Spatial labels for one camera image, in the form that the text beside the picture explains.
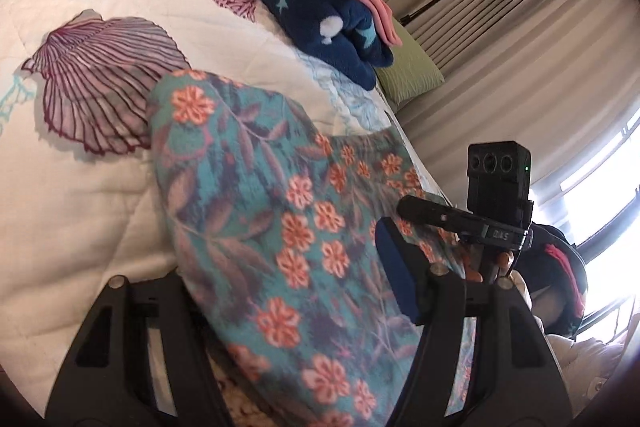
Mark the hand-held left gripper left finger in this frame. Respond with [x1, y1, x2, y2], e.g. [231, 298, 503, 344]
[45, 274, 233, 427]

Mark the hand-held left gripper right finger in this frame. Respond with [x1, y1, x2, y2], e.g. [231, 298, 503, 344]
[374, 217, 573, 427]

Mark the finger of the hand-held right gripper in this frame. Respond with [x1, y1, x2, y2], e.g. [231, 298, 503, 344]
[397, 195, 490, 242]

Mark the teal floral pajama top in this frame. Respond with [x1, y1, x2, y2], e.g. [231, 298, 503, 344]
[145, 69, 478, 427]

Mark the person's right forearm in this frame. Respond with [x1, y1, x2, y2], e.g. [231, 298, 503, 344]
[510, 274, 551, 338]

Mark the person's right hand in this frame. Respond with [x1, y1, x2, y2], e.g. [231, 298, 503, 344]
[465, 251, 516, 285]

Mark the dark cloth with red patch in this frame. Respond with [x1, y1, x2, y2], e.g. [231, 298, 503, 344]
[522, 222, 590, 340]

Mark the bright window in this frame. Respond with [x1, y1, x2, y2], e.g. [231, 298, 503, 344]
[530, 107, 640, 358]

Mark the beige curtain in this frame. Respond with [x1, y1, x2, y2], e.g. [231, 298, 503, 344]
[370, 0, 640, 268]

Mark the white seashell print quilt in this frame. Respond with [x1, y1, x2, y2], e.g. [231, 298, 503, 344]
[0, 0, 451, 348]

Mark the green pillow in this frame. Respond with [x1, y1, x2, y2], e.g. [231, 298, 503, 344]
[375, 14, 446, 105]

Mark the person's beige jacket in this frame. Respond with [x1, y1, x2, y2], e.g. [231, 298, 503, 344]
[545, 332, 636, 413]

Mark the navy star print folded garment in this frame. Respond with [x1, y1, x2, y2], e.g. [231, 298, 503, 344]
[218, 0, 396, 90]

